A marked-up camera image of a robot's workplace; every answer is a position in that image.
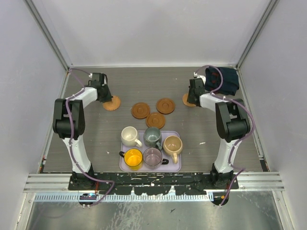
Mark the light cork coaster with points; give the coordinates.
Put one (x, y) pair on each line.
(113, 104)
(185, 101)

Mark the yellow glass mug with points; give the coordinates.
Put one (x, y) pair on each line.
(133, 158)

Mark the white slotted cable duct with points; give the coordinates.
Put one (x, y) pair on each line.
(90, 198)

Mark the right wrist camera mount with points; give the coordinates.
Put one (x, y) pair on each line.
(196, 75)

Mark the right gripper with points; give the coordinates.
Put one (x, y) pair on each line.
(189, 99)

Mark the aluminium frame post right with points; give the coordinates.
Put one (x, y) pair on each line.
(257, 31)

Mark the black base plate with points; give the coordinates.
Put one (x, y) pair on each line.
(184, 183)

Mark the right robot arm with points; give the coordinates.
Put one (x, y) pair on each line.
(232, 124)

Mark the aluminium frame post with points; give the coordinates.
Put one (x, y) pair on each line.
(45, 31)
(257, 31)

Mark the aluminium frame post left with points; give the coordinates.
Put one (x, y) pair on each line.
(45, 31)

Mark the grey-green ceramic mug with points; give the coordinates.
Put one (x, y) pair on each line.
(153, 138)

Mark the clear purple glass mug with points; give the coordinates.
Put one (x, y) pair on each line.
(153, 158)

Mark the white ceramic mug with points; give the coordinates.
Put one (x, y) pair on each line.
(130, 137)

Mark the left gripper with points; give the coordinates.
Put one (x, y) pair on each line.
(108, 97)

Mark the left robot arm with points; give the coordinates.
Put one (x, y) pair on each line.
(69, 124)

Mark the beige ceramic mug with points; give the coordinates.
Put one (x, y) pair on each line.
(173, 147)

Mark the aluminium frame rail front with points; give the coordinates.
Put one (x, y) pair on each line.
(249, 181)

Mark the dark wooden coaster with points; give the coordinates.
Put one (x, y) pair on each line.
(165, 106)
(155, 119)
(140, 110)

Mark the lavender plastic tray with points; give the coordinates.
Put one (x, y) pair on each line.
(167, 168)

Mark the dark blue folded cloth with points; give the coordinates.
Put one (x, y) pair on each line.
(230, 80)

